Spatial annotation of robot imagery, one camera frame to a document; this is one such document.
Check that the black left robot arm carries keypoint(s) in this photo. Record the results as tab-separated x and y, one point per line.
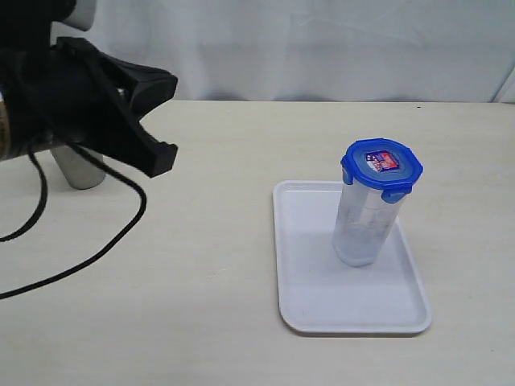
75	94

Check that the stainless steel cup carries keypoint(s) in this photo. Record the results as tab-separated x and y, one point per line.
78	172

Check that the white backdrop curtain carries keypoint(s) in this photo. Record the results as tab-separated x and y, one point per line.
318	50

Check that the clear plastic measuring container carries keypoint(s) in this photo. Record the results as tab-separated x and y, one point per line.
363	223

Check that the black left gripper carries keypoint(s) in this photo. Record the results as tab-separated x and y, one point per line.
74	94

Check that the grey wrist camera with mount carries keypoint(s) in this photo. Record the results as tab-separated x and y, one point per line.
26	25

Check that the blue plastic container lid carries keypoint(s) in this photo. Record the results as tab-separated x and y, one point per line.
383	165

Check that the white rectangular plastic tray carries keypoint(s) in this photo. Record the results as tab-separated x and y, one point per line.
318	294

